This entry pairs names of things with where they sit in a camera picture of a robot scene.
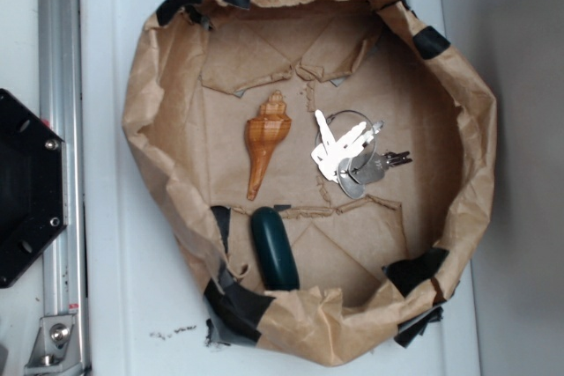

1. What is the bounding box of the orange plastic conch shell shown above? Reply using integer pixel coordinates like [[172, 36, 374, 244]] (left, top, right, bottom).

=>
[[245, 90, 292, 201]]

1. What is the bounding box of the white cutting board tray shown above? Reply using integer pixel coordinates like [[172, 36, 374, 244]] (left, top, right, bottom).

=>
[[80, 0, 480, 375]]

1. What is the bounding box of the aluminium extrusion rail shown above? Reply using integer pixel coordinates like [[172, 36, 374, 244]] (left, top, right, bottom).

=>
[[38, 0, 91, 375]]

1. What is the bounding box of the metal corner bracket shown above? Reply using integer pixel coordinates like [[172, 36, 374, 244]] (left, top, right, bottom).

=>
[[24, 314, 81, 375]]

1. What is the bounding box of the silver key bunch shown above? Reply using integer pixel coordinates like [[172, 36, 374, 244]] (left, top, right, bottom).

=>
[[310, 109, 412, 199]]

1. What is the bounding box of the dark green plastic pickle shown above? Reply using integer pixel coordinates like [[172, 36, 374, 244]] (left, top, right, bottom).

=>
[[250, 207, 300, 291]]

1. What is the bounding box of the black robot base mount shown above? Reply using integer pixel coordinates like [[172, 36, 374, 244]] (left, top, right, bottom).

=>
[[1, 89, 66, 289]]

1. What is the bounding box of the brown paper bag bin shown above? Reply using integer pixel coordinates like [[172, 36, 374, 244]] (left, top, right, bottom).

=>
[[122, 0, 497, 366]]

